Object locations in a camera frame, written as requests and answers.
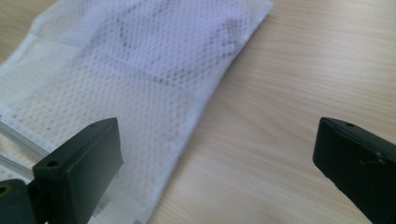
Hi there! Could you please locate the white mesh laundry bag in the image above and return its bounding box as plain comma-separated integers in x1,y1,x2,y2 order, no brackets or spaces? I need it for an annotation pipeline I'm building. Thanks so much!
0,0,275,224

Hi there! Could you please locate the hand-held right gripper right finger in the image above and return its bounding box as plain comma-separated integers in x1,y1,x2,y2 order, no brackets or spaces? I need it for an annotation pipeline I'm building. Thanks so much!
312,117,396,224

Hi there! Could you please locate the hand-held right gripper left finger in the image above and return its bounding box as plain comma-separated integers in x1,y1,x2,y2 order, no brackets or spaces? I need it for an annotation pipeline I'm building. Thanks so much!
32,117,124,224

